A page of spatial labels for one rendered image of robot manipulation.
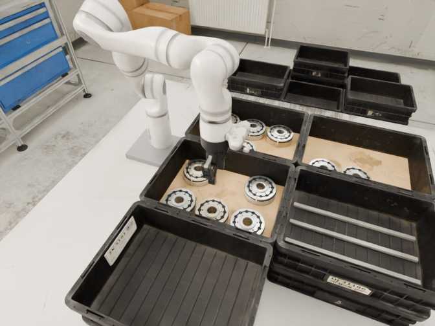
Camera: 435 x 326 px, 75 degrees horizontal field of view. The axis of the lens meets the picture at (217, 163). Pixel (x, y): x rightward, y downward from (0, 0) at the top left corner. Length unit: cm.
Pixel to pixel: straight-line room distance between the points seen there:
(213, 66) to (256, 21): 338
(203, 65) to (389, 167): 85
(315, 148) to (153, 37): 76
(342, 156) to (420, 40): 301
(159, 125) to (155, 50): 60
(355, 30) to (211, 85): 347
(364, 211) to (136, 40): 81
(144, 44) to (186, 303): 61
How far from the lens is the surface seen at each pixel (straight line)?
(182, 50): 60
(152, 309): 80
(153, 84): 109
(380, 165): 120
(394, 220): 105
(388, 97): 235
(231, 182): 99
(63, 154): 259
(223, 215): 87
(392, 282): 80
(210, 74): 54
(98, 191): 122
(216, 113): 61
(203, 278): 81
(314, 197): 100
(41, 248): 115
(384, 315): 99
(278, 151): 112
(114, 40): 69
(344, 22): 392
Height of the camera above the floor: 158
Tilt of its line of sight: 45 degrees down
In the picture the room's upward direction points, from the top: straight up
